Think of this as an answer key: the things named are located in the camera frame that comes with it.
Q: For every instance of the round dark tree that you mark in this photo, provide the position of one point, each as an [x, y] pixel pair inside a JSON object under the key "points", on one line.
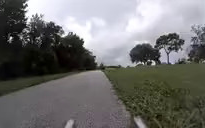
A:
{"points": [[144, 53]]}

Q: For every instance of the grey asphalt path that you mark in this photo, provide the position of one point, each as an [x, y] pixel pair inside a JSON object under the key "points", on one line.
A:
{"points": [[73, 96]]}

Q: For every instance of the robot's own part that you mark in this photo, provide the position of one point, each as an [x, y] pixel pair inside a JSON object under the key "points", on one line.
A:
{"points": [[140, 122], [69, 124]]}

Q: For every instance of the green grass field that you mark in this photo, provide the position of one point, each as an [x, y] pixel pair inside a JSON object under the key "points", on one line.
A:
{"points": [[170, 83]]}

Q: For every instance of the tall spreading tree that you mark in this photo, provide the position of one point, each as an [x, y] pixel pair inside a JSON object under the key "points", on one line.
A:
{"points": [[170, 43]]}

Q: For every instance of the row of dark trees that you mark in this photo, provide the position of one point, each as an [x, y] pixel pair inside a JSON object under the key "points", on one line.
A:
{"points": [[30, 50]]}

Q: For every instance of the grass verge strip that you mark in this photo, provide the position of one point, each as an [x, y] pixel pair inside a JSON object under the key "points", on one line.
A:
{"points": [[20, 83]]}

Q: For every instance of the dark leafy tree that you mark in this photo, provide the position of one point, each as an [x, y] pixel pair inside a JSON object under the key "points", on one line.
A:
{"points": [[201, 46]]}

